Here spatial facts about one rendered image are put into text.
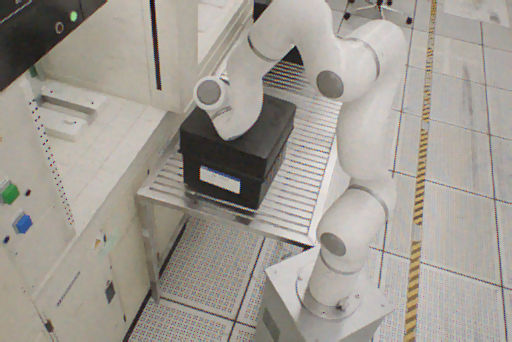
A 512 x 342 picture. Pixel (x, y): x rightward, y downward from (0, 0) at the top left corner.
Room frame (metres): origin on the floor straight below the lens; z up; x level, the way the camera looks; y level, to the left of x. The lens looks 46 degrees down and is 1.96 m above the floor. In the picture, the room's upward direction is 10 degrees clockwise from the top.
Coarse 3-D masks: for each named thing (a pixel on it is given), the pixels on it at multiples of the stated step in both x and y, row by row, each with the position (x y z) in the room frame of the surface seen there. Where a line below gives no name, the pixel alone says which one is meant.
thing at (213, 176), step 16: (192, 160) 0.99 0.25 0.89; (192, 176) 0.99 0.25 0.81; (208, 176) 0.98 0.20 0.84; (224, 176) 0.96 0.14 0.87; (240, 176) 0.95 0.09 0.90; (272, 176) 1.06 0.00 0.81; (224, 192) 0.96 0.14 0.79; (240, 192) 0.95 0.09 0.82; (256, 192) 0.94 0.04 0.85; (256, 208) 0.94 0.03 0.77
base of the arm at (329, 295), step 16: (320, 256) 0.68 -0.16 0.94; (304, 272) 0.73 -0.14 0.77; (320, 272) 0.66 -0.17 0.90; (304, 288) 0.68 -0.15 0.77; (320, 288) 0.65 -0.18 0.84; (336, 288) 0.64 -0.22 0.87; (352, 288) 0.71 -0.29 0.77; (304, 304) 0.63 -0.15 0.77; (320, 304) 0.64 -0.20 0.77; (336, 304) 0.64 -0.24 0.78; (352, 304) 0.66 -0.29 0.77
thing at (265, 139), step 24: (264, 96) 1.22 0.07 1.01; (192, 120) 1.04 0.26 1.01; (264, 120) 1.10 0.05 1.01; (288, 120) 1.12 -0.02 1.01; (192, 144) 0.99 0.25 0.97; (216, 144) 0.97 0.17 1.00; (240, 144) 0.97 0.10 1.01; (264, 144) 0.99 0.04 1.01; (240, 168) 0.95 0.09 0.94; (264, 168) 0.94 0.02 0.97
